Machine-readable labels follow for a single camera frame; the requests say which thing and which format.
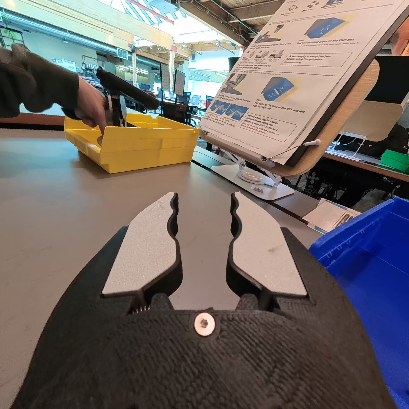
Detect person's left hand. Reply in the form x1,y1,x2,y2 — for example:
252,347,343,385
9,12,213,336
73,78,111,146

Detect black backing board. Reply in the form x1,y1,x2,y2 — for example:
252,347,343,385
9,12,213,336
285,10,409,167

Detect clear acrylic stand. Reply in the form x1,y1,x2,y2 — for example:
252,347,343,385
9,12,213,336
332,132,367,158

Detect yellow plastic bin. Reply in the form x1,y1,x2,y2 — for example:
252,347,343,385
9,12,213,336
64,113,199,174

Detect black office chair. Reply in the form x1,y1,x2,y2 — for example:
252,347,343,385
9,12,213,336
184,92,202,126

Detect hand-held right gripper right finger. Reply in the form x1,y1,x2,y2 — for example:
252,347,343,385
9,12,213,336
226,192,308,298

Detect paper in clear sleeve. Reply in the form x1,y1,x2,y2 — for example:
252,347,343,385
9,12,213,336
302,198,362,234

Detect stack of green bins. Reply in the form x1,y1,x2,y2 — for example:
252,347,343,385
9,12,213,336
379,148,409,174

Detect silver ventilation duct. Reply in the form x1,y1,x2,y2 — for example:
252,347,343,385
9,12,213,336
0,10,130,59

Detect printed instruction sheet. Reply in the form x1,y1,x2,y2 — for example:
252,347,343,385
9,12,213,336
199,0,409,166

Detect wooden document stand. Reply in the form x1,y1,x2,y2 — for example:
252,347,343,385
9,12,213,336
339,101,404,143
198,59,381,201

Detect wooden table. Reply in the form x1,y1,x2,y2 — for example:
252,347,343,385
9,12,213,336
324,151,409,183

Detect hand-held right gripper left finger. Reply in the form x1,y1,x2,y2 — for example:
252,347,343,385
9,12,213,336
102,192,183,298

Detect blue plastic bin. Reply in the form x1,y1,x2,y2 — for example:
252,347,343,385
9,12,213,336
308,196,409,409

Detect person's left forearm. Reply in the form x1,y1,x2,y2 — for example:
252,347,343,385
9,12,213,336
0,44,80,119

